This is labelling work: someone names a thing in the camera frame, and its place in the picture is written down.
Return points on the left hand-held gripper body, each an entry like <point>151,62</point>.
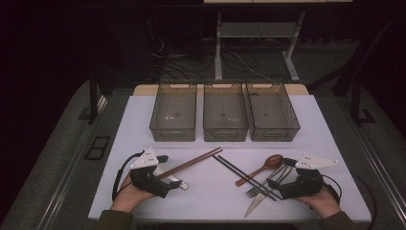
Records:
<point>146,179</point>

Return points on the person's right hand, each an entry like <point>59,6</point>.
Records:
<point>322,202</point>

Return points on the silver metal utensil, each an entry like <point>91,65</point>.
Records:
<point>177,179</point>

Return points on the aluminium floor rail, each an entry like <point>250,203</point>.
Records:
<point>379,166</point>
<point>68,179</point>

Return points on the person's left hand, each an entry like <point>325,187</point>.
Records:
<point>129,196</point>

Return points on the brown wooden spoon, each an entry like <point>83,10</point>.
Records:
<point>274,161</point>

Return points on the silver table knife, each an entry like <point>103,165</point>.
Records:
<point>255,204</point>

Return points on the transparent grey storage bin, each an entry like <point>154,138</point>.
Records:
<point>174,111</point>
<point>225,111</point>
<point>273,111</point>

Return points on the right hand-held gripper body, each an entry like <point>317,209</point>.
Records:
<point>306,183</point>

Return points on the black metal stand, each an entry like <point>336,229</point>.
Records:
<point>356,102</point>
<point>93,102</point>

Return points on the white metal desk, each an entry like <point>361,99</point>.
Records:
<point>218,48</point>

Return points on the silver metal fork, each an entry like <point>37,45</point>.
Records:
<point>252,192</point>

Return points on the black slanted stand leg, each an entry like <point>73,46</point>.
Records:
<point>351,73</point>

